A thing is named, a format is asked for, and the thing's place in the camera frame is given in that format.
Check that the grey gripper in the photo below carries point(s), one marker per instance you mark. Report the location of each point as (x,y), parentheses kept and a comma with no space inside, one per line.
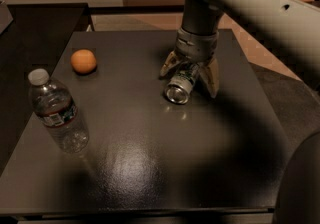
(196,47)

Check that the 7up soda can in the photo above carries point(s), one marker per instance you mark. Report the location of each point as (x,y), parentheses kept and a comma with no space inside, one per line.
(180,86)

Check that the clear plastic water bottle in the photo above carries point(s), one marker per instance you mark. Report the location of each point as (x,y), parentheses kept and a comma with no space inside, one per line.
(53,104)

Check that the orange fruit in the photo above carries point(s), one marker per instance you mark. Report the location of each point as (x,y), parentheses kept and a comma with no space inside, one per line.
(83,61)

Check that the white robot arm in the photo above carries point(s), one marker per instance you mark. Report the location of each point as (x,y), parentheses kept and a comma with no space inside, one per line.
(289,29)

